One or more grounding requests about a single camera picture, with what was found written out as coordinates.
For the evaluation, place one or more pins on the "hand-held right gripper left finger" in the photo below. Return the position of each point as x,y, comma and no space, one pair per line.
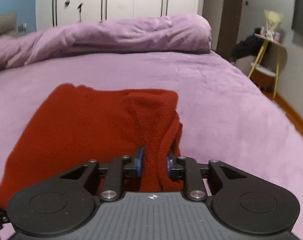
139,163

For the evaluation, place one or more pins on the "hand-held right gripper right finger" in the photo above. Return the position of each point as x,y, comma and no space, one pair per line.
169,167

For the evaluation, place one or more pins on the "red knit cardigan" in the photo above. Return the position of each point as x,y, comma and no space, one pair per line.
79,130

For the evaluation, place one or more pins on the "purple bed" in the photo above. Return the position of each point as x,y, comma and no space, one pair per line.
229,130

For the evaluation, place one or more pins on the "purple duvet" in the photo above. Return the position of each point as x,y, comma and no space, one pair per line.
129,35

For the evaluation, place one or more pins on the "black cloth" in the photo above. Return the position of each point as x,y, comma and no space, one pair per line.
246,46

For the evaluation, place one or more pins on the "round yellow-legged side table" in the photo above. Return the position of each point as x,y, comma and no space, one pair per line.
260,55

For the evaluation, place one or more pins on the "dark brown wooden pillar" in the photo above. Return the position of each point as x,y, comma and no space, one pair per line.
230,15

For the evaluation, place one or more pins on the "white wardrobe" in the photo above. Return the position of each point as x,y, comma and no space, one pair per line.
121,0

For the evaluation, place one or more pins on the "pink gift boxes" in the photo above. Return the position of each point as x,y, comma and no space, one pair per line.
272,35

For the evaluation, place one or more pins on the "cream wrapped bouquet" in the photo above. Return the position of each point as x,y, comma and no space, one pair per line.
272,20

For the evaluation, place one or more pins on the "grey padded headboard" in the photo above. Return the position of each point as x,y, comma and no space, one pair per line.
2,25

